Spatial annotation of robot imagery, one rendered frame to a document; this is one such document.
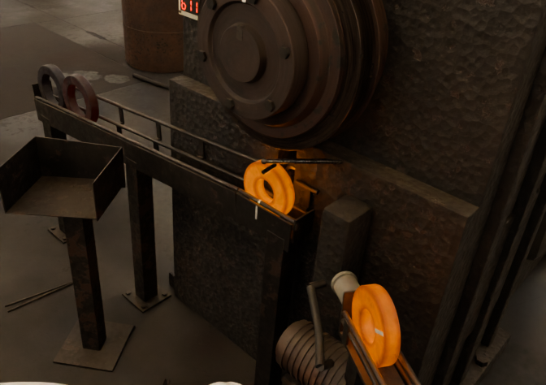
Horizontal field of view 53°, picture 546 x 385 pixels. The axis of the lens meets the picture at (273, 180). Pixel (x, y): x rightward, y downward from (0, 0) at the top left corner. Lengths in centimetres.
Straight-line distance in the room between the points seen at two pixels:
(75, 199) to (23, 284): 75
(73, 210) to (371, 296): 87
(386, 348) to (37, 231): 184
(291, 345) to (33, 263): 136
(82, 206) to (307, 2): 86
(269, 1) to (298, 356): 76
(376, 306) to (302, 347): 30
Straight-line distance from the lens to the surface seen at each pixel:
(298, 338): 130
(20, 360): 204
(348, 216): 122
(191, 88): 162
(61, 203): 162
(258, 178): 138
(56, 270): 234
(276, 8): 107
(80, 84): 199
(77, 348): 202
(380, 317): 104
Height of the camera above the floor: 148
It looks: 31 degrees down
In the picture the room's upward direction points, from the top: 5 degrees clockwise
